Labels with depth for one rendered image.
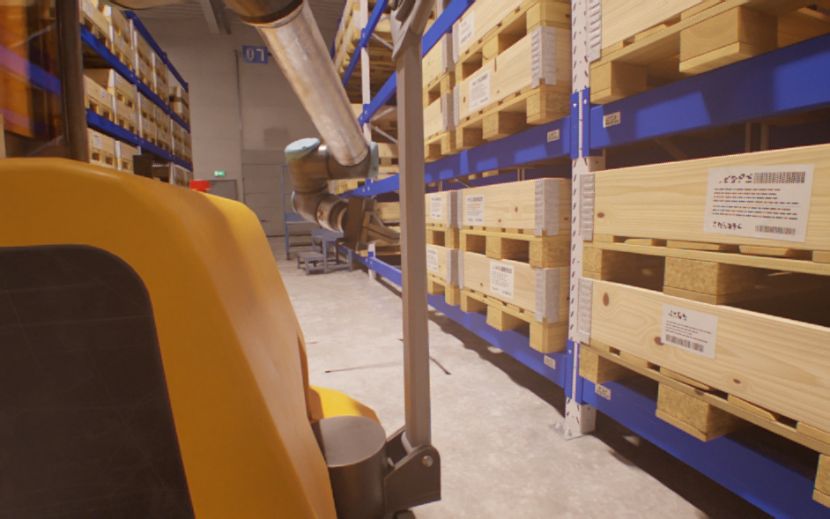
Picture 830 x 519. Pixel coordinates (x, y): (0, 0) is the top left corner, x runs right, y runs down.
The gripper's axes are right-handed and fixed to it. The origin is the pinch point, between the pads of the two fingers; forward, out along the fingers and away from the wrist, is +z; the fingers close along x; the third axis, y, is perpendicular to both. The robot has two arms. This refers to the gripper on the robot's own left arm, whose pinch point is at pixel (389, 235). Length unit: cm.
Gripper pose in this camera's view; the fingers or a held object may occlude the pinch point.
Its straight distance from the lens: 94.2
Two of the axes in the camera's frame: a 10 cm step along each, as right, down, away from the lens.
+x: 1.9, -9.4, -2.9
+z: 7.5, 3.3, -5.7
